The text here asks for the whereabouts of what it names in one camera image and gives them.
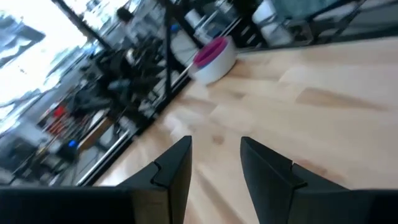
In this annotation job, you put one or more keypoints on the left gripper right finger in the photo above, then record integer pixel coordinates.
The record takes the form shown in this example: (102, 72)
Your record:
(273, 193)

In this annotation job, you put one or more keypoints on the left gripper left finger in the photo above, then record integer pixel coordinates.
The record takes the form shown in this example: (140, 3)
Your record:
(168, 193)

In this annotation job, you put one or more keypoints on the blue and white bowl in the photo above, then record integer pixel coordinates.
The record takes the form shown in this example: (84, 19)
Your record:
(217, 70)

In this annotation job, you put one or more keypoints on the pink translucent plastic bowl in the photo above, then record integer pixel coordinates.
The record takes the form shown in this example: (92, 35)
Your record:
(210, 51)

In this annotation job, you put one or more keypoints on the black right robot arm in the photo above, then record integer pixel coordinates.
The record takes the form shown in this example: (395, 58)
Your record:
(124, 81)

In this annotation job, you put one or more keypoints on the black aluminium table frame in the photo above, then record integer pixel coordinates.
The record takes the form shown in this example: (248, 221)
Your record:
(168, 46)

